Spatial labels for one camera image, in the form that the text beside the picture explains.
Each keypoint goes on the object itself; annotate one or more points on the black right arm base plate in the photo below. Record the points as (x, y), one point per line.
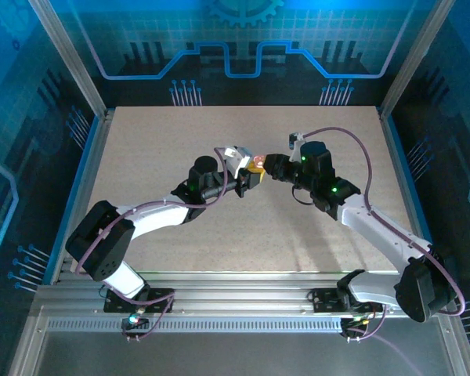
(323, 301)

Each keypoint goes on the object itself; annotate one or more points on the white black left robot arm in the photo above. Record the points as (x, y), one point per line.
(156, 217)

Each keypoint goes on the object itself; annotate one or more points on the grey metal sheet panel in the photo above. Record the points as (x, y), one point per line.
(219, 356)

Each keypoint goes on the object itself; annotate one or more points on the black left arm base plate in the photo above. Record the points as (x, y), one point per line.
(160, 297)

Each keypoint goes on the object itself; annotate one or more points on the aluminium side rail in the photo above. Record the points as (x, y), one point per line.
(90, 172)
(393, 149)

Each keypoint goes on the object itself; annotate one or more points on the long aluminium frame rail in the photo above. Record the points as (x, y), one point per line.
(239, 293)

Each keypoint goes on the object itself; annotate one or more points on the earbuds charging case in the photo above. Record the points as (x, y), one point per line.
(259, 160)

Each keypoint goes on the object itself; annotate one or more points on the aluminium frame post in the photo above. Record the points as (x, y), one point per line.
(68, 58)
(415, 55)

